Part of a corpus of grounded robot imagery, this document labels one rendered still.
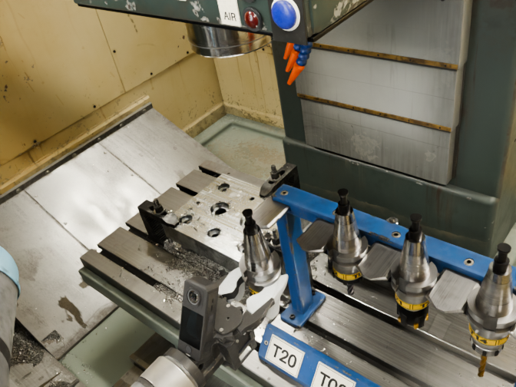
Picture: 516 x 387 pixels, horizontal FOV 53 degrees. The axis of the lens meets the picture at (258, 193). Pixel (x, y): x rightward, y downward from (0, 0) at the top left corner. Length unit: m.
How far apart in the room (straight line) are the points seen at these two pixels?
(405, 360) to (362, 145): 0.66
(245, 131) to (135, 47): 0.63
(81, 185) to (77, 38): 0.51
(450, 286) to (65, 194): 1.42
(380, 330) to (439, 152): 0.51
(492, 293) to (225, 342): 0.36
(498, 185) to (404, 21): 0.48
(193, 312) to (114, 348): 0.86
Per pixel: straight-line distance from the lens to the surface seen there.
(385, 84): 1.35
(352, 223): 0.76
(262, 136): 2.29
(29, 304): 1.71
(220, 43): 0.86
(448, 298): 0.75
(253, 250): 0.75
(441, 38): 1.23
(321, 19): 0.56
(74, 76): 1.94
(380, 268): 0.78
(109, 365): 1.55
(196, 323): 0.73
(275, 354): 1.05
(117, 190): 1.89
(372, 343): 1.08
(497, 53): 1.25
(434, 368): 1.06
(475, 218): 1.49
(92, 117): 2.01
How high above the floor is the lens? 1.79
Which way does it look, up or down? 38 degrees down
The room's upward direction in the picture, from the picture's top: 12 degrees counter-clockwise
